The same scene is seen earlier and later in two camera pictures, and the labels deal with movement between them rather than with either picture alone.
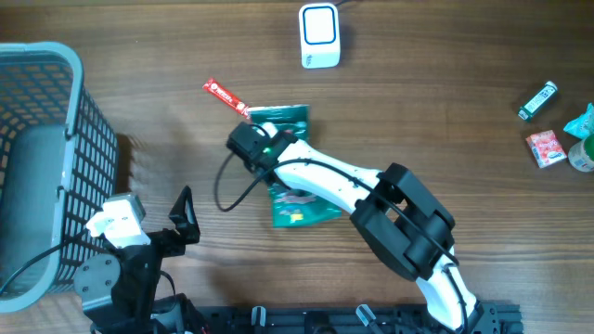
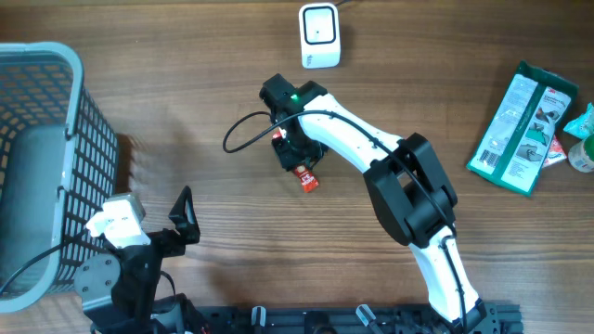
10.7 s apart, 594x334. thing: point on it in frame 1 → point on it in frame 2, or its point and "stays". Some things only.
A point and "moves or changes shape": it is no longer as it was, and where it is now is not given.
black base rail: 496,317 stays
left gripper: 183,218 stays
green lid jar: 581,155 stays
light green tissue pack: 583,126 stays
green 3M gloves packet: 288,205 → 513,146
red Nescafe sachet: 229,99 moves or changes shape
